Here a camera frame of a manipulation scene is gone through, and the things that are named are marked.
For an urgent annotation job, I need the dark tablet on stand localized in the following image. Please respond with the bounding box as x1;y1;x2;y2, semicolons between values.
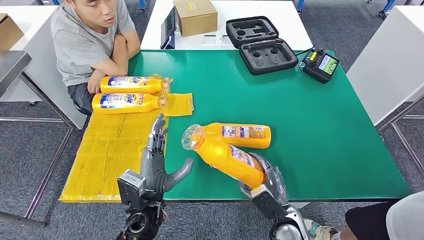
159;6;177;50

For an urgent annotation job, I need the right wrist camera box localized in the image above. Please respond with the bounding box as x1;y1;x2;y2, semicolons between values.
250;184;287;221

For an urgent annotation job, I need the blue wheeled frame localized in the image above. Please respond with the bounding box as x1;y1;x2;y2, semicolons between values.
365;0;397;18

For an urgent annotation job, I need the black remote controller with screen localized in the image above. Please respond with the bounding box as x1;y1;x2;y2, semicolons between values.
302;47;341;85

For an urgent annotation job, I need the white table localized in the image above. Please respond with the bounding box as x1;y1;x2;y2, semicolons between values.
140;0;314;51
346;5;424;176
0;4;89;131

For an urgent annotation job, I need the yellow plastic wrapped sheet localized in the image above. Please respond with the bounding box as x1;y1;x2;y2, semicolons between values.
59;73;195;204

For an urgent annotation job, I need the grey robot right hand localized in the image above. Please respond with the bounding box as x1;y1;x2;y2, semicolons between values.
237;152;289;206

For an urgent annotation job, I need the black foam-lined open case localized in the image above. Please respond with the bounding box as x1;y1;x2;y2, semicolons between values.
225;15;299;76

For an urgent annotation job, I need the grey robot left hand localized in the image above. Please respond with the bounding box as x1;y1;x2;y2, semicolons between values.
139;114;194;195

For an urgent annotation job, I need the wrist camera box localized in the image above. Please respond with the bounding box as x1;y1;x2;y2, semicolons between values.
250;184;287;221
116;169;147;208

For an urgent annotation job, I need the black stool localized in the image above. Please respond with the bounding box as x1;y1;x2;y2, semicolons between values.
72;99;94;117

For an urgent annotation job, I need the orange detergent bottle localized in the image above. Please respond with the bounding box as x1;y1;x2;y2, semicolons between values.
99;75;173;95
181;123;266;190
92;92;168;115
202;122;272;149

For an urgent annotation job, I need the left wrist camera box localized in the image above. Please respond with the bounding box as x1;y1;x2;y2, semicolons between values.
116;169;147;208

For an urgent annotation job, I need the grey metal table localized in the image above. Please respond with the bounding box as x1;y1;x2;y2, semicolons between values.
0;50;79;229

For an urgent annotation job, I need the seated person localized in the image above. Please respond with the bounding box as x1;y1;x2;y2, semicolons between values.
50;0;141;113

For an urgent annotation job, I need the brown cardboard box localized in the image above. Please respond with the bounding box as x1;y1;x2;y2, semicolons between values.
0;12;25;51
172;0;219;38

